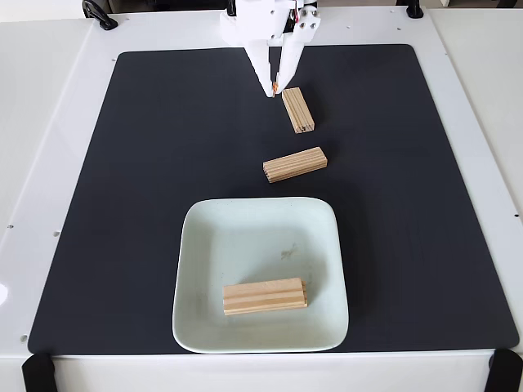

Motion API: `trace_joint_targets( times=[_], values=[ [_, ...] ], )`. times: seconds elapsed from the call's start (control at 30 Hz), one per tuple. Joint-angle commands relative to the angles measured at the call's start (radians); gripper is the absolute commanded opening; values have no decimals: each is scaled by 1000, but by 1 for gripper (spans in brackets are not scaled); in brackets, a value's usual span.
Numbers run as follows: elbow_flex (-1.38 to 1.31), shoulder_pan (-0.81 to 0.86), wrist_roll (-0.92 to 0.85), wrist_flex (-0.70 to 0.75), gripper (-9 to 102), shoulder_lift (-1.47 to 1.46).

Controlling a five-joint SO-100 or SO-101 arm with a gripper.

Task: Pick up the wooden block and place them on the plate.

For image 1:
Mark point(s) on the grooved wooden block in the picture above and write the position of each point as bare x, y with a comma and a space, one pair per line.
305, 294
298, 110
261, 296
295, 164

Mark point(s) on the pale green square plate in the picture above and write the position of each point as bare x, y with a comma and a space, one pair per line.
253, 245

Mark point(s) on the black base clamp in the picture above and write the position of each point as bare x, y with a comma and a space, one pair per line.
232, 6

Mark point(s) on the black table clamp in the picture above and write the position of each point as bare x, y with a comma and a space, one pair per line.
37, 373
506, 371
100, 16
414, 9

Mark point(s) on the black rubber mat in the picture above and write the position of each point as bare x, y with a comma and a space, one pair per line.
122, 204

